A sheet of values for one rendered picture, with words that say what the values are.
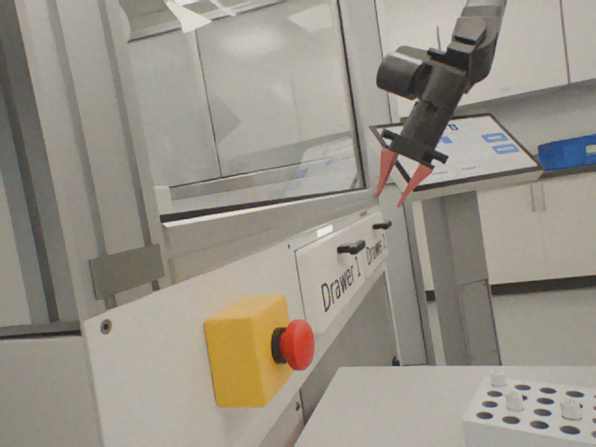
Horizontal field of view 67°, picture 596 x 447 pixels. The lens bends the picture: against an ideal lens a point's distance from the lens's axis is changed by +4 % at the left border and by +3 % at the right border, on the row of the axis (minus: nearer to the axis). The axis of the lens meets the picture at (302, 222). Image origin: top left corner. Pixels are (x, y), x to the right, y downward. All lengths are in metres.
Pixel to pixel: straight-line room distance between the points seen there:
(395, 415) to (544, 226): 3.34
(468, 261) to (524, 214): 2.16
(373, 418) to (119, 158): 0.35
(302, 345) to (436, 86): 0.44
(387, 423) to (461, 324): 1.15
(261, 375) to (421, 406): 0.21
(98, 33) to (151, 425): 0.25
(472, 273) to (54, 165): 1.45
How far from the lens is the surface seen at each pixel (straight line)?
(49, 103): 0.28
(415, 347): 2.45
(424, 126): 0.66
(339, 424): 0.49
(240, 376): 0.36
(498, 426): 0.40
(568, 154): 3.95
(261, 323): 0.35
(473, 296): 1.62
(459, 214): 1.56
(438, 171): 1.43
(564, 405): 0.41
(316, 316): 0.56
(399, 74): 0.69
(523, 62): 4.15
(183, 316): 0.34
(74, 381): 0.29
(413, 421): 0.48
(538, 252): 3.78
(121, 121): 0.33
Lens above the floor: 0.99
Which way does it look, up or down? 3 degrees down
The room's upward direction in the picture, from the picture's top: 9 degrees counter-clockwise
